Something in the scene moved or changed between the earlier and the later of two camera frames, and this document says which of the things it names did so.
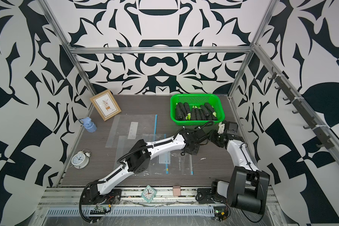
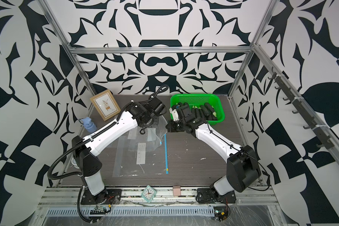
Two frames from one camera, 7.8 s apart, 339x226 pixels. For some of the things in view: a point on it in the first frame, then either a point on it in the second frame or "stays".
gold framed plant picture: (106, 104) stays
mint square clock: (149, 193) stays
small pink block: (176, 190) stays
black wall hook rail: (294, 96) stays
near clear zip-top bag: (159, 165) stays
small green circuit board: (100, 208) stays
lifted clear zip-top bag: (176, 163) → (144, 139)
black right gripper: (213, 133) → (170, 127)
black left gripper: (196, 152) → (156, 123)
